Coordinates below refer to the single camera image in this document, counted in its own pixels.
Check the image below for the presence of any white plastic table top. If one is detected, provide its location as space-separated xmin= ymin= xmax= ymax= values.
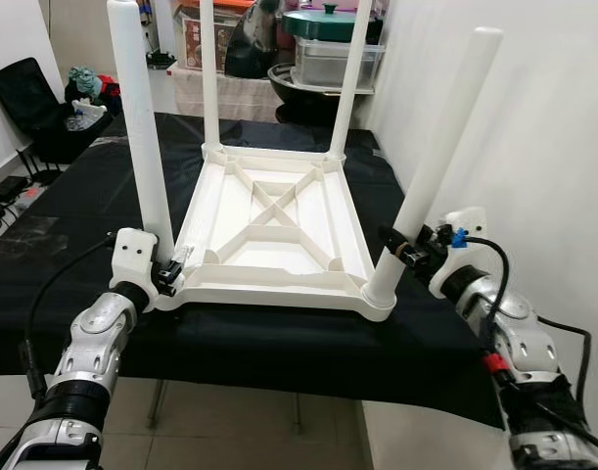
xmin=147 ymin=145 xmax=397 ymax=322

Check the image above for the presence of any black plastic sheet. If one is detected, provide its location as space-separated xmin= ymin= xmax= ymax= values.
xmin=0 ymin=113 xmax=507 ymax=430

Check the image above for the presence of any clear plastic wrap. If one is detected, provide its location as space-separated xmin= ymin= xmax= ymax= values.
xmin=91 ymin=135 xmax=133 ymax=150

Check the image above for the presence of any black router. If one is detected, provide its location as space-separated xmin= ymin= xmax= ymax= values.
xmin=20 ymin=145 xmax=65 ymax=187

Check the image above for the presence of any beige cloth covered table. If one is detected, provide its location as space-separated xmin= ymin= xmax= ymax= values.
xmin=171 ymin=69 xmax=282 ymax=124

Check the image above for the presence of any white plastic bag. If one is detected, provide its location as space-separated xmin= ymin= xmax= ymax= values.
xmin=71 ymin=98 xmax=110 ymax=125

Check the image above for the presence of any black power adapter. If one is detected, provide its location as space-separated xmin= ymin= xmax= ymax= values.
xmin=0 ymin=175 xmax=30 ymax=199

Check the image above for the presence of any clear plastic container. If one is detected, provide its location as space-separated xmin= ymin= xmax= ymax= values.
xmin=294 ymin=37 xmax=386 ymax=92

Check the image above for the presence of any black wok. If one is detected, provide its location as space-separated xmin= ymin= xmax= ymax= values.
xmin=267 ymin=64 xmax=378 ymax=101

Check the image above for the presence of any black mop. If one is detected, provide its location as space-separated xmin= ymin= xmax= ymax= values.
xmin=147 ymin=49 xmax=178 ymax=71

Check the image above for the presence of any red printed cardboard box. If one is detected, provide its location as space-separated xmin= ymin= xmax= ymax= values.
xmin=181 ymin=8 xmax=231 ymax=71

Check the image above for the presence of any black suitcase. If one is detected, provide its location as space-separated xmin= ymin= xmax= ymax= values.
xmin=0 ymin=57 xmax=115 ymax=164

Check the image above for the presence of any green lidded pot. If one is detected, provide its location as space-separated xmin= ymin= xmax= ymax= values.
xmin=282 ymin=3 xmax=358 ymax=41

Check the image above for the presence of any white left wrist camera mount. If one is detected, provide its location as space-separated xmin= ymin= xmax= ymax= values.
xmin=111 ymin=227 xmax=161 ymax=295

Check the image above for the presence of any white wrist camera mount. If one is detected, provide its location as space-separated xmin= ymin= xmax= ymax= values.
xmin=111 ymin=227 xmax=161 ymax=295
xmin=431 ymin=208 xmax=488 ymax=300

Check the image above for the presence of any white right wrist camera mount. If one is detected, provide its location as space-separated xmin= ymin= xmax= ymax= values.
xmin=431 ymin=208 xmax=488 ymax=300

